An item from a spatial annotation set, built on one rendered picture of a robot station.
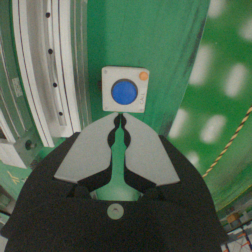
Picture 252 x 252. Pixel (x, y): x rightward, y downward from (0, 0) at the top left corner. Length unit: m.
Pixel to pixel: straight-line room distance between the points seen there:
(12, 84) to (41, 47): 0.14
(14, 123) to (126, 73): 0.29
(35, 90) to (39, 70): 0.04
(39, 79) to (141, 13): 0.23
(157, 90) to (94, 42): 0.17
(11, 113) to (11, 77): 0.09
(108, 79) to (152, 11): 0.16
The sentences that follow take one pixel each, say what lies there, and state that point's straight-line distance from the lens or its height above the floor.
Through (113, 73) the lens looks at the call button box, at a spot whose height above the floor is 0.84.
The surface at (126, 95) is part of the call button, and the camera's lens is 0.20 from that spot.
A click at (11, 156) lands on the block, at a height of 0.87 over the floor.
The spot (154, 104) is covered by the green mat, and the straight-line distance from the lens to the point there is 0.29.
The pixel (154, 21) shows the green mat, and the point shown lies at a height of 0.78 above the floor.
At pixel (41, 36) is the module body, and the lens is 0.27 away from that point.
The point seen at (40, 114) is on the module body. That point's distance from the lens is 0.26.
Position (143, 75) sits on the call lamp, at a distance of 0.20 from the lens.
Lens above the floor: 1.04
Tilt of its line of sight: 58 degrees down
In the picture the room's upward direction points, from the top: 180 degrees clockwise
